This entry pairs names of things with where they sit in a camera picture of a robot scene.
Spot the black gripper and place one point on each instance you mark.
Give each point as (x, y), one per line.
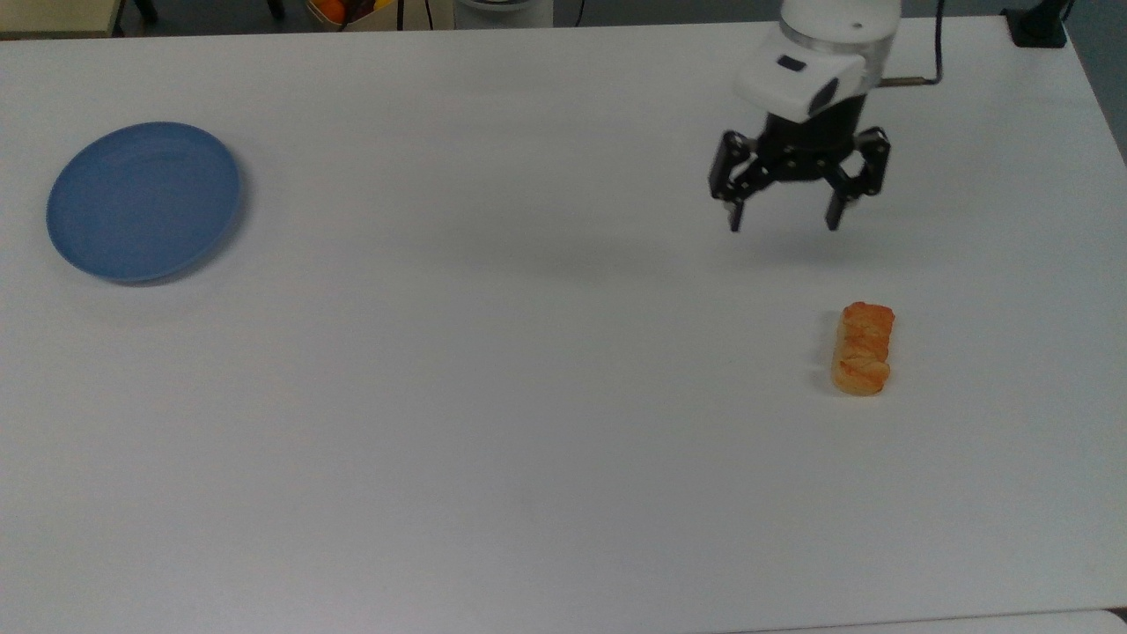
(806, 145)

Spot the golden braided bread roll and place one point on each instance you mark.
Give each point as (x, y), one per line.
(864, 350)

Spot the black table clamp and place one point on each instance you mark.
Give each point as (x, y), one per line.
(1037, 32)

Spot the box with orange fruit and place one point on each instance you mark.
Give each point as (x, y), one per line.
(333, 9)

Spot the black chair leg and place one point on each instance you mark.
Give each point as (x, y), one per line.
(146, 11)
(276, 8)

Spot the blue round plate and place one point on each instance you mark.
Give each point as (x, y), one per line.
(141, 202)

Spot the beige furniture piece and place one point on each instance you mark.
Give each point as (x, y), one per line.
(53, 16)

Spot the white round pedestal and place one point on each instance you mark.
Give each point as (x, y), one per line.
(502, 16)

